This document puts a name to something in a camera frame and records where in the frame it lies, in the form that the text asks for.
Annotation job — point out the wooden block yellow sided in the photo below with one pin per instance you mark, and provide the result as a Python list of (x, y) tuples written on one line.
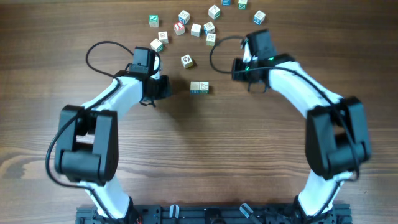
[(210, 39)]

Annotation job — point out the blue block far right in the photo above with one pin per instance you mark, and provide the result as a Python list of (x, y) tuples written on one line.
[(259, 17)]

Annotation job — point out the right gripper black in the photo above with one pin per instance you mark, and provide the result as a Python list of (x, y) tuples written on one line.
[(237, 76)]

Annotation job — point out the green letter N block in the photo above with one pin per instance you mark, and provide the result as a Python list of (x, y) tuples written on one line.
[(154, 20)]

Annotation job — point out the blue sided block letter B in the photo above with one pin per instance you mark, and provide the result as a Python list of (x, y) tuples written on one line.
[(209, 28)]

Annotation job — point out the wooden block red print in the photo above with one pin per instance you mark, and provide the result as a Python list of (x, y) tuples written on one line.
[(163, 37)]

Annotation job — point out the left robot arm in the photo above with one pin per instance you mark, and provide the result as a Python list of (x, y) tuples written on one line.
[(84, 153)]

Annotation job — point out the wooden block green side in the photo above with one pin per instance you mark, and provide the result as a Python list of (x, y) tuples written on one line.
[(157, 45), (214, 12), (204, 88)]

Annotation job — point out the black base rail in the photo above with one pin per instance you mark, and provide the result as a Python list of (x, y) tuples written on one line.
[(272, 213)]

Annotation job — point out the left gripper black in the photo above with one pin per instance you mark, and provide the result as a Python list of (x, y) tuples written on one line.
[(165, 82)]

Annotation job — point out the blue sided block upper left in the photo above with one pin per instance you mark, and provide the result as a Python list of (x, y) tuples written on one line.
[(184, 17)]

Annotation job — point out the red letter I block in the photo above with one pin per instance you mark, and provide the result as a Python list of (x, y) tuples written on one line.
[(179, 28)]

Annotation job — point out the blue block top edge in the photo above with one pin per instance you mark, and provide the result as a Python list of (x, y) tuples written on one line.
[(226, 2)]

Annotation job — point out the wooden block number 9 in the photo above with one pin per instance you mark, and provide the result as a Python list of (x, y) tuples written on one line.
[(196, 30)]

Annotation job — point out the wooden block number 8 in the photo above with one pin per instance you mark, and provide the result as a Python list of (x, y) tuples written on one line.
[(195, 88)]

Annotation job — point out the green block top edge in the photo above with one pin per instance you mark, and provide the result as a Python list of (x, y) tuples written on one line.
[(242, 4)]

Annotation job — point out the wooden block soccer ball W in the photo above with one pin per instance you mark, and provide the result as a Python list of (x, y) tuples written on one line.
[(186, 61)]

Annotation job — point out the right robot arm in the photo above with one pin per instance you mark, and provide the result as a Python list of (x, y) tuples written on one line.
[(336, 137)]

